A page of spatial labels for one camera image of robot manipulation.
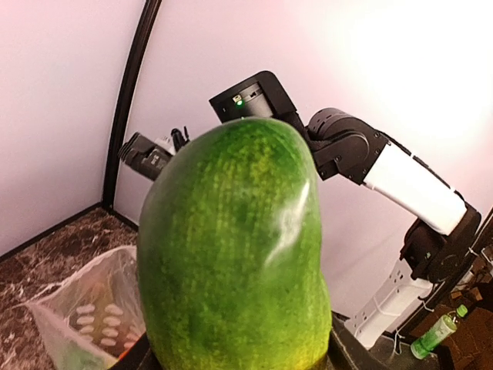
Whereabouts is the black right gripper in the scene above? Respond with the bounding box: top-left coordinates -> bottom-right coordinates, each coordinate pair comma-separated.
118,133 -> 176,180

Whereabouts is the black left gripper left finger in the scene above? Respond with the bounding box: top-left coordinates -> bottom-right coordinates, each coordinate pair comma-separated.
117,333 -> 162,370

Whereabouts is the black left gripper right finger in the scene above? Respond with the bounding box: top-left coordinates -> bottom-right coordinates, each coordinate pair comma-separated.
327,331 -> 385,370

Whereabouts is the clear zip top bag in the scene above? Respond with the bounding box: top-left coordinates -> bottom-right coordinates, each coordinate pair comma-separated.
25,245 -> 146,369

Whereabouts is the green orange toy mango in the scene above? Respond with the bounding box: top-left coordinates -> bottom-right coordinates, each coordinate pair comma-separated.
137,118 -> 332,369

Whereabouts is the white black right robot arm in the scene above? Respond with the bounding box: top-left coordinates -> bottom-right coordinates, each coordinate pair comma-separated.
119,109 -> 481,369

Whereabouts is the green drink bottle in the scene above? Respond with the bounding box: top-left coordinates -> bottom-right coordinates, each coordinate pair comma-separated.
410,304 -> 468,360

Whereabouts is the black left frame post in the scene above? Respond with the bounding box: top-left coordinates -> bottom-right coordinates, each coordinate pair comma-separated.
101,0 -> 162,212

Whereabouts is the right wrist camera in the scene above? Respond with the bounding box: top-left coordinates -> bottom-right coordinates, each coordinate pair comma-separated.
209,70 -> 307,139

